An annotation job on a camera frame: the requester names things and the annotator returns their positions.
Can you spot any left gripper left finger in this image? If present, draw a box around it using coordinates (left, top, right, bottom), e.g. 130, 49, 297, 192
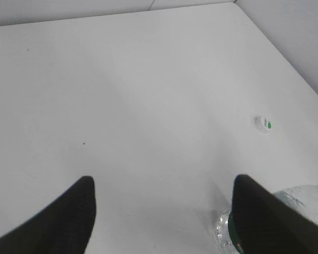
0, 176, 96, 253

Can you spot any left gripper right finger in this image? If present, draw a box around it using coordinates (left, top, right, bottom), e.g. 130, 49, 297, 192
232, 175, 318, 253

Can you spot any white green bottle cap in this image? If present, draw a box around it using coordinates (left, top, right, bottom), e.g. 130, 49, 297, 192
254, 115, 272, 133

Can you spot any clear Cestbon water bottle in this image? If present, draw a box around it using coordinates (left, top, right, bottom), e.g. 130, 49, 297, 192
213, 185, 318, 253

